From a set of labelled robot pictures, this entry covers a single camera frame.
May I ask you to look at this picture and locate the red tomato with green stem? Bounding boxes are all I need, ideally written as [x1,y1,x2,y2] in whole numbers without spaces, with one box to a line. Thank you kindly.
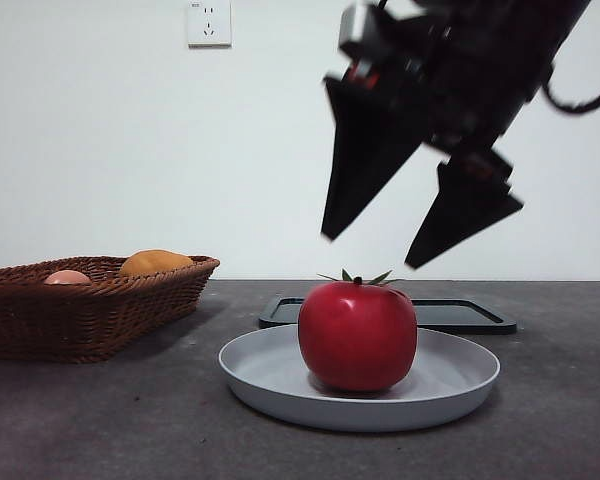
[298,268,419,393]

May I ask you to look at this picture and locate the black rectangular tray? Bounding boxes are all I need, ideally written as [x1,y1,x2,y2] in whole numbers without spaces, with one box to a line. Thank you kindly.
[258,296,518,336]

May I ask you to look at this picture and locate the grey round plate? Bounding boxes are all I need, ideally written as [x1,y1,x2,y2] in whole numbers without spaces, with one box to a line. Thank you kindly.
[217,323,501,434]

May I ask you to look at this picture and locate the orange-yellow round fruit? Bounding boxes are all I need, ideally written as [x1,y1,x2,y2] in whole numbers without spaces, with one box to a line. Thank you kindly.
[119,249,195,278]

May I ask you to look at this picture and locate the brown wicker basket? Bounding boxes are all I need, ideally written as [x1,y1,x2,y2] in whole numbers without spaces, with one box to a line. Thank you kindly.
[0,255,221,365]

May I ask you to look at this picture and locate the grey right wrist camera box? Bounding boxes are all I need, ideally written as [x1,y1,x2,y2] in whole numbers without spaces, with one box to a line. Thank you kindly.
[337,2,384,57]

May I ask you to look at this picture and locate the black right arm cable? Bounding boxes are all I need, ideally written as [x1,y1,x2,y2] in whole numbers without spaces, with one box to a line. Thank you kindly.
[543,63,600,115]

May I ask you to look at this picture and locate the white wall power socket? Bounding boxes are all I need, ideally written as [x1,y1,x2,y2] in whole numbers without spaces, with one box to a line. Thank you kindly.
[187,0,233,49]

